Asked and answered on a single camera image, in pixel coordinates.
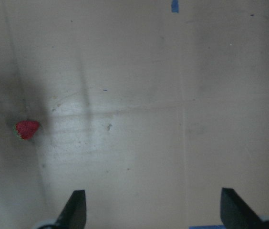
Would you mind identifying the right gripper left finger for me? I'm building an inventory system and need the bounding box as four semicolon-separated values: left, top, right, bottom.
56;190;87;229

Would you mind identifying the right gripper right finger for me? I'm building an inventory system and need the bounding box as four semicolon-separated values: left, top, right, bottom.
220;187;263;229

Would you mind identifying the strawberry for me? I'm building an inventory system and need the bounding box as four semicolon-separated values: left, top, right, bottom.
13;120;40;140

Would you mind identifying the brown paper table cover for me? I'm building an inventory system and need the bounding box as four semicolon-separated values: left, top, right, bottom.
0;0;269;229

